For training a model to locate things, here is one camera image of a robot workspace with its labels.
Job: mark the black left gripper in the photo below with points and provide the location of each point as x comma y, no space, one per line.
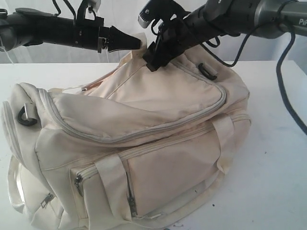
92,35

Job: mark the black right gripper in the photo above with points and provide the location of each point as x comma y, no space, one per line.
173,39

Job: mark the cream fabric duffel bag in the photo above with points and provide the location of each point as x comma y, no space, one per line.
133,150

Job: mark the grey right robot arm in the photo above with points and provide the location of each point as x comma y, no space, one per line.
261,18

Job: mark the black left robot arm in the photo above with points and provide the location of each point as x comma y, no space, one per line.
30,27

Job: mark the white backdrop curtain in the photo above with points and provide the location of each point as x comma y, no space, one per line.
123,14

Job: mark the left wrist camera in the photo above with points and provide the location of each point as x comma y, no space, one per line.
91,6

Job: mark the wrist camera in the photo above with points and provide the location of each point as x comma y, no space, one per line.
156,10
91,6

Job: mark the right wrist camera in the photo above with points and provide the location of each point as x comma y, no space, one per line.
156,10

